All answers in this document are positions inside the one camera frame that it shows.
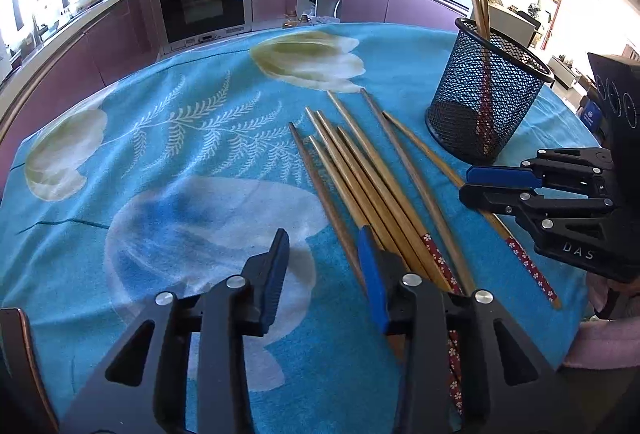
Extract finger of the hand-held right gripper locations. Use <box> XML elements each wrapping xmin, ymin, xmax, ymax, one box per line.
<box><xmin>458</xmin><ymin>183</ymin><xmax>640</xmax><ymax>283</ymax></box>
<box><xmin>465</xmin><ymin>148</ymin><xmax>614</xmax><ymax>195</ymax></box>

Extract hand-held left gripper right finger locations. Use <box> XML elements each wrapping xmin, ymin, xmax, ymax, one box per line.
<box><xmin>357</xmin><ymin>226</ymin><xmax>591</xmax><ymax>434</ymax></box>

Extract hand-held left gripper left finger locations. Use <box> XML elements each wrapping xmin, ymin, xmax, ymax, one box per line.
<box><xmin>59</xmin><ymin>229</ymin><xmax>291</xmax><ymax>434</ymax></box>

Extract row of wooden chopsticks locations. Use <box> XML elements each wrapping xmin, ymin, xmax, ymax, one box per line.
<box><xmin>288</xmin><ymin>87</ymin><xmax>563</xmax><ymax>418</ymax></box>

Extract black mesh utensil holder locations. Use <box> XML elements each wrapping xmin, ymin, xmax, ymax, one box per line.
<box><xmin>425</xmin><ymin>17</ymin><xmax>556</xmax><ymax>165</ymax></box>

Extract person's right forearm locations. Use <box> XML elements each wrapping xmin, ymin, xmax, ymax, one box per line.
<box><xmin>560</xmin><ymin>273</ymin><xmax>640</xmax><ymax>371</ymax></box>

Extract blue floral tablecloth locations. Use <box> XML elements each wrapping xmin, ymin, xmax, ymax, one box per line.
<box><xmin>0</xmin><ymin>20</ymin><xmax>609</xmax><ymax>434</ymax></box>

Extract dark wooden chair back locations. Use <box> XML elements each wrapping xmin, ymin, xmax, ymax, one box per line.
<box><xmin>0</xmin><ymin>307</ymin><xmax>59</xmax><ymax>434</ymax></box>

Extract black built-in oven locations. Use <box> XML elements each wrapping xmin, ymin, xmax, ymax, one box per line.
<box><xmin>155</xmin><ymin>0</ymin><xmax>254</xmax><ymax>47</ymax></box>

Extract purple kitchen cabinets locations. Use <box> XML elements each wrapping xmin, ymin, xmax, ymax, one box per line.
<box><xmin>0</xmin><ymin>0</ymin><xmax>471</xmax><ymax>195</ymax></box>

